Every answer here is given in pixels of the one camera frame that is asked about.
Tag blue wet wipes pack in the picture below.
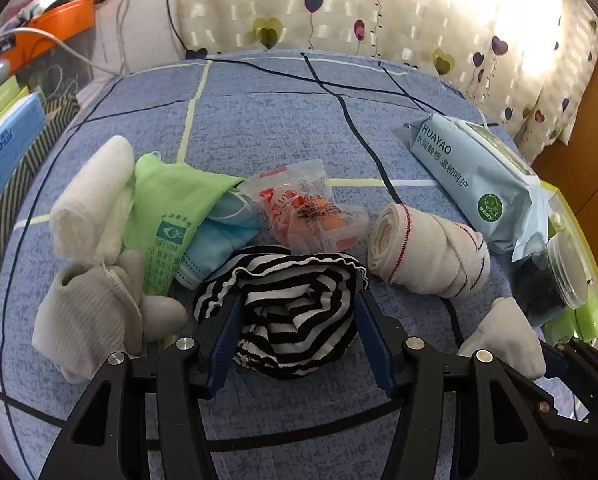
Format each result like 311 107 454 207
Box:
393 114 554 257

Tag white cable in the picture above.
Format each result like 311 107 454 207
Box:
0 0 132 77

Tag white bandage roll red stripes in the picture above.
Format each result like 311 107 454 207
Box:
368 203 490 297

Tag blue box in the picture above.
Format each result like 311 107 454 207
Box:
0 92 47 196

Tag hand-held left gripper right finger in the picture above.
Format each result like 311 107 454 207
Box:
354 290 562 480

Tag clear plastic jar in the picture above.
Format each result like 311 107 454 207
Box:
513 232 588 326

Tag cream curtain with hearts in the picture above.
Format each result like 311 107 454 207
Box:
176 0 598 151

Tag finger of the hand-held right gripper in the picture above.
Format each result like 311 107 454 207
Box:
543 338 598 413
521 382 598 438

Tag wooden wardrobe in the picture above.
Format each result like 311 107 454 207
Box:
529 25 598 241

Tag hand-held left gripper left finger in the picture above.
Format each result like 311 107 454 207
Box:
39 290 244 480

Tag green cloth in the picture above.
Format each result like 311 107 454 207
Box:
124 152 247 298

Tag yellow-green plastic basket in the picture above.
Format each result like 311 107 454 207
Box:
539 180 598 347

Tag striped bag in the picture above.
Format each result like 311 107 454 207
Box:
0 97 82 288

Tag white ribbed sock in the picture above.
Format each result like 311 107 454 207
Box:
31 262 144 386

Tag blue checked bed sheet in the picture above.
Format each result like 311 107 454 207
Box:
0 49 598 480

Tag clear packet of orange earplugs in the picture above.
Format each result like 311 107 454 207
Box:
241 160 370 256

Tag black white striped cloth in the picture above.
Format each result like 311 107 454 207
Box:
194 246 370 378

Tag orange plastic bin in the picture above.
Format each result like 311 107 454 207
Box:
1 0 97 68

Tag grey sock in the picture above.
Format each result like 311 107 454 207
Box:
120 250 188 346

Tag white rolled towel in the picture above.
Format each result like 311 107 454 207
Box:
49 136 137 266

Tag blue face mask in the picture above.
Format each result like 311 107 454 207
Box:
174 194 262 291

